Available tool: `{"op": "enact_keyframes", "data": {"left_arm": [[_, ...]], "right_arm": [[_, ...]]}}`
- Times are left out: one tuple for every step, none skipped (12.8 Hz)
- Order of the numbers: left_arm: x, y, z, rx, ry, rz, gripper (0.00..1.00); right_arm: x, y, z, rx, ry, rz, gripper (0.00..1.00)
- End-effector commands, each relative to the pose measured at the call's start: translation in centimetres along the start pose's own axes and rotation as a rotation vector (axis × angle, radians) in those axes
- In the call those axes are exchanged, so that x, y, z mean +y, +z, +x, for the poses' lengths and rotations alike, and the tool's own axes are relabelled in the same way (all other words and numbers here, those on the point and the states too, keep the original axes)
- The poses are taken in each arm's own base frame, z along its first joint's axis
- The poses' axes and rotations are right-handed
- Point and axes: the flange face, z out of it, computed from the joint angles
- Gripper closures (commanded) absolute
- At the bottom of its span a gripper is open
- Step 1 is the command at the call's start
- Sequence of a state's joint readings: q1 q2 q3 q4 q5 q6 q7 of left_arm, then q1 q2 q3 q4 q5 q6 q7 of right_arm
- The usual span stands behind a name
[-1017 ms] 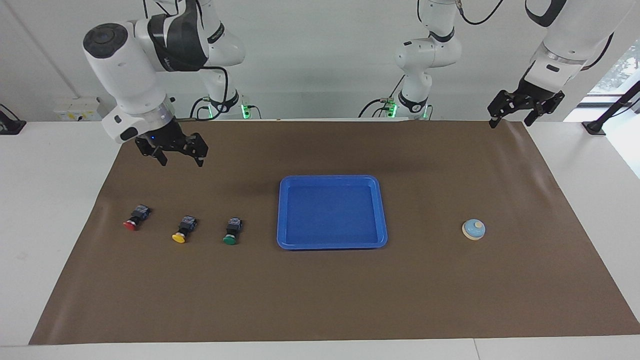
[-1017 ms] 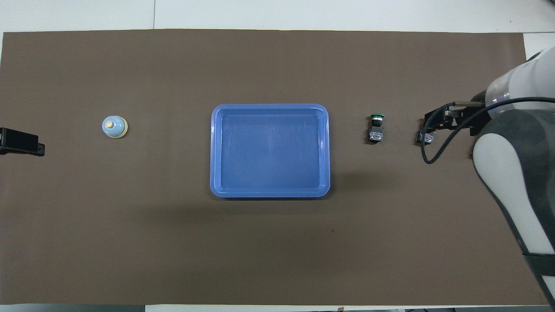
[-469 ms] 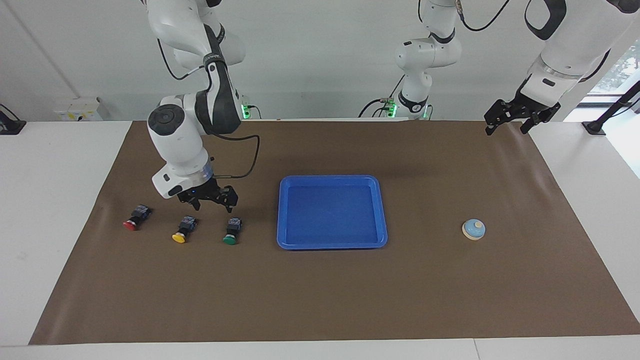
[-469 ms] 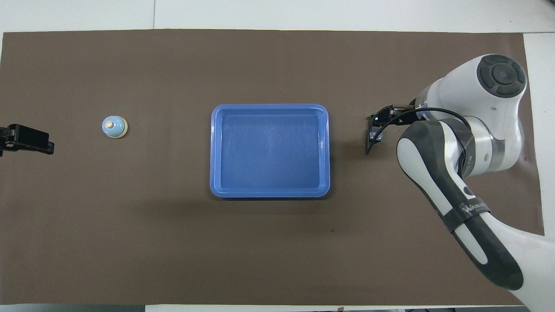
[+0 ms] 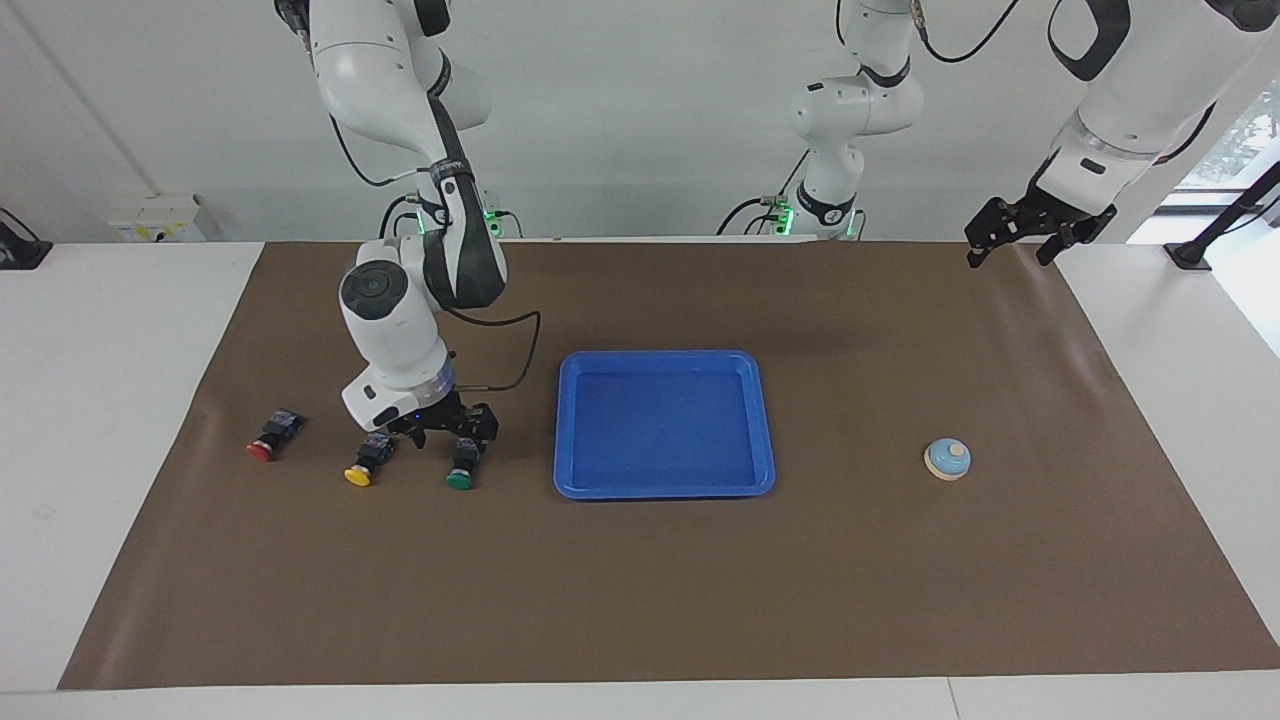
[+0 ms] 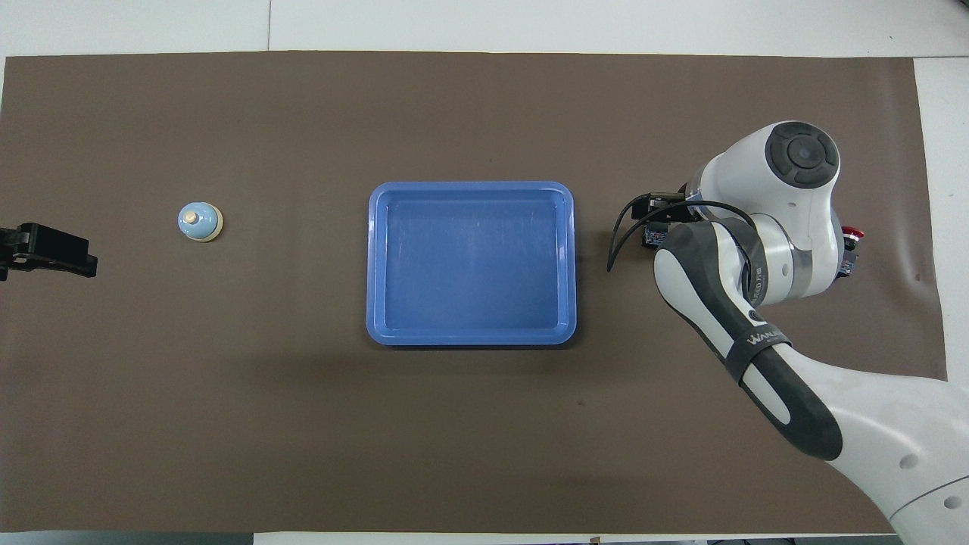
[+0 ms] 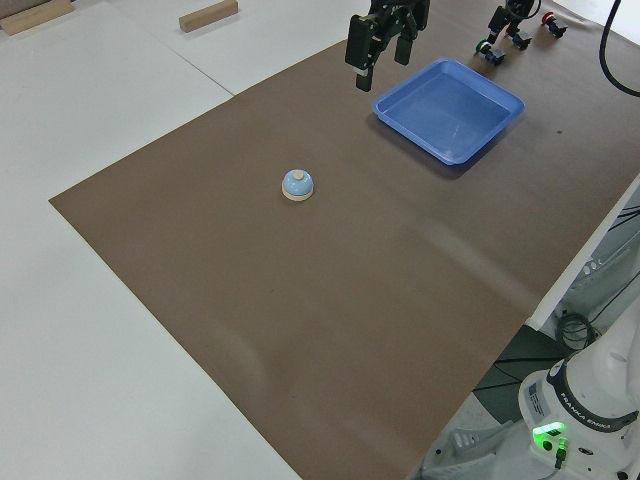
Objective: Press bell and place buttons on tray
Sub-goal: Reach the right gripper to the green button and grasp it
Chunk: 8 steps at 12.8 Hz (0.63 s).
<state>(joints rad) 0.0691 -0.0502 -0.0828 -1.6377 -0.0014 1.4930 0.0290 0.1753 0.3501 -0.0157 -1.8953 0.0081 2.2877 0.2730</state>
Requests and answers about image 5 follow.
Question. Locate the yellow push button switch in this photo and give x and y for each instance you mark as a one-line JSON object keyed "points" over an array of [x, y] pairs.
{"points": [[366, 462]]}

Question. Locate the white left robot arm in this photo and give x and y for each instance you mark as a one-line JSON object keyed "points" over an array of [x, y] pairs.
{"points": [[1140, 90]]}

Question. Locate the black camera stand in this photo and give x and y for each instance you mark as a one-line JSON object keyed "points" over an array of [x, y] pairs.
{"points": [[1188, 255]]}

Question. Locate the blue plastic tray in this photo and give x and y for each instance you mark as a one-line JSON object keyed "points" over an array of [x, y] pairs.
{"points": [[660, 425]]}

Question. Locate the brown table mat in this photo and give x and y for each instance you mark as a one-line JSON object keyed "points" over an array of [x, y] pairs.
{"points": [[640, 600]]}

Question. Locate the green push button switch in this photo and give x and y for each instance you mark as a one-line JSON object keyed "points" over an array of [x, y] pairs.
{"points": [[462, 472]]}

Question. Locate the light blue desk bell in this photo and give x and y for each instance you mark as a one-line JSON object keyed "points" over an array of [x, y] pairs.
{"points": [[946, 460]]}

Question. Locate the red push button switch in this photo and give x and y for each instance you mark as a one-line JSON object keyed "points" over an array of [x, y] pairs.
{"points": [[270, 438]]}

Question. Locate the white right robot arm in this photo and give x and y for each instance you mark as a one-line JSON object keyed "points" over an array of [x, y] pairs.
{"points": [[390, 330]]}

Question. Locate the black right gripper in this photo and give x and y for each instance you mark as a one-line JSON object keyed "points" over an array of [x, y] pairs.
{"points": [[445, 412]]}

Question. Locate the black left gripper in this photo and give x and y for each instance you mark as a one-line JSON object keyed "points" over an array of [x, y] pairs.
{"points": [[1040, 215]]}

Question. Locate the white power socket box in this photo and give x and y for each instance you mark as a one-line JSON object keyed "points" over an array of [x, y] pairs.
{"points": [[160, 220]]}

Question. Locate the black clamp mount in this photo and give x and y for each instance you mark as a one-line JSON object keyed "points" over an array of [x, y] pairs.
{"points": [[20, 255]]}

